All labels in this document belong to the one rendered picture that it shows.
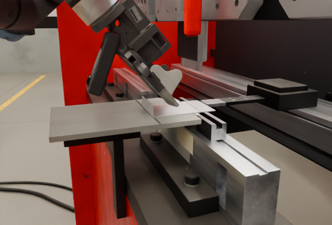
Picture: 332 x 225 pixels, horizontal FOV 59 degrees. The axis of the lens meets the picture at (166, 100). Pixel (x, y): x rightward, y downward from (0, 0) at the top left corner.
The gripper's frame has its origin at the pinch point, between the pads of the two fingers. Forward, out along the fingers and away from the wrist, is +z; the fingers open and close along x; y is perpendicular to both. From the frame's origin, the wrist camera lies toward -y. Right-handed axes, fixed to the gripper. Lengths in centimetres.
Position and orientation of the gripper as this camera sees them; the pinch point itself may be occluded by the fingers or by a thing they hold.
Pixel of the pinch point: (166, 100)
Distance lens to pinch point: 59.5
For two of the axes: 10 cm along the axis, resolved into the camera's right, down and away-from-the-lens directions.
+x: -3.4, -2.4, 9.1
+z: 6.0, 6.9, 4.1
